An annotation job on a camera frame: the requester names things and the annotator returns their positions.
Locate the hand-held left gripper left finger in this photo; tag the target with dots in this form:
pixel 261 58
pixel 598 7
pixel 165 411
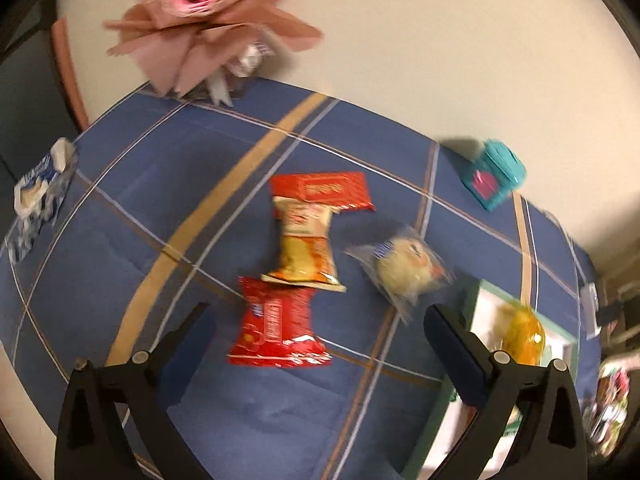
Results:
pixel 192 355

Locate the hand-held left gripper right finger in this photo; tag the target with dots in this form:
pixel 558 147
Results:
pixel 455 355

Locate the white tray with teal rim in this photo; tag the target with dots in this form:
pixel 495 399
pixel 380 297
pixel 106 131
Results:
pixel 482 310

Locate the yellow shiny snack packet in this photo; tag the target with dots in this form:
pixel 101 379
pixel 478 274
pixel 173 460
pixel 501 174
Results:
pixel 522 332

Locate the red crinkled snack packet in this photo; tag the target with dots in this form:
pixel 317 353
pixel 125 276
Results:
pixel 272 325

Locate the clear wrapped bun packet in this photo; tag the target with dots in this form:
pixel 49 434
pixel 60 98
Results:
pixel 405 265

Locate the yellow and beige snack packet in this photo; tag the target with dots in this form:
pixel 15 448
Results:
pixel 302 250

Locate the black plug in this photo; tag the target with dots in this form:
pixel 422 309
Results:
pixel 610 312

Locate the colourful patterned object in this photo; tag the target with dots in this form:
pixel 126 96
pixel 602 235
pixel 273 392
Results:
pixel 610 405

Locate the blue plaid tablecloth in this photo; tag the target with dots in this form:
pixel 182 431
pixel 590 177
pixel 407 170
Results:
pixel 150 185

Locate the teal and pink box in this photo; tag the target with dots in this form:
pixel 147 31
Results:
pixel 492 175

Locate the flat red snack packet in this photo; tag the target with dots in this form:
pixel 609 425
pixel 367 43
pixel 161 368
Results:
pixel 330 190

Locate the blue and white tissue pack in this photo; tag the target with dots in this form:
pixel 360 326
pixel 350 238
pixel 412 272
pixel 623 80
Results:
pixel 42 190

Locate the pink flower bouquet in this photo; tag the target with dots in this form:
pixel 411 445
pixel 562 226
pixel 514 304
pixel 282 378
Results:
pixel 200 20

